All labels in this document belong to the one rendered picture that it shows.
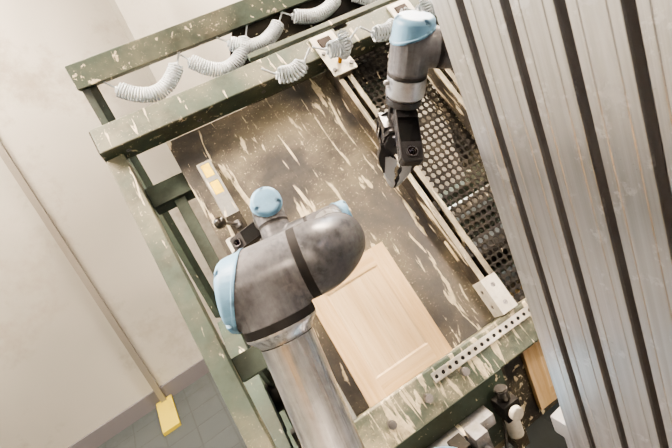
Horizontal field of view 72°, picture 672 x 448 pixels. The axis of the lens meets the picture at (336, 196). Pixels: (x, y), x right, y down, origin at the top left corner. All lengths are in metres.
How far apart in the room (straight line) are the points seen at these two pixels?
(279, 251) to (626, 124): 0.47
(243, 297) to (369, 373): 0.87
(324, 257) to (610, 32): 0.46
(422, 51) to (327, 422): 0.62
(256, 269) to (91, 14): 3.07
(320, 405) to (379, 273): 0.87
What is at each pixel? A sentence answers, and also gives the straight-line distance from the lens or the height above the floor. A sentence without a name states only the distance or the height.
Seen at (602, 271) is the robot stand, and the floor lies 1.61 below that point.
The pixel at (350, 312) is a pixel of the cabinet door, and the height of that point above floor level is 1.11.
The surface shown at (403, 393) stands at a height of 0.89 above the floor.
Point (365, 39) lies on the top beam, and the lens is 1.88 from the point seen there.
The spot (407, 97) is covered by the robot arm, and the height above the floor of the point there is 1.74.
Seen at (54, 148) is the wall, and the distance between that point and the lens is 3.52.
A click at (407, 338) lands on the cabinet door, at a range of 1.54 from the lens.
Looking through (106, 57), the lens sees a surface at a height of 2.18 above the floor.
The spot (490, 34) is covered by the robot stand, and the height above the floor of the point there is 1.84.
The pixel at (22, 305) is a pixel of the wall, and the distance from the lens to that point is 3.69.
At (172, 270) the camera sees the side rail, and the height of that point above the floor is 1.45.
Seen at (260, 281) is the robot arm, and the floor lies 1.62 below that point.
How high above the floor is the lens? 1.88
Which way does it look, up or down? 17 degrees down
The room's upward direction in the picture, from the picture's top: 23 degrees counter-clockwise
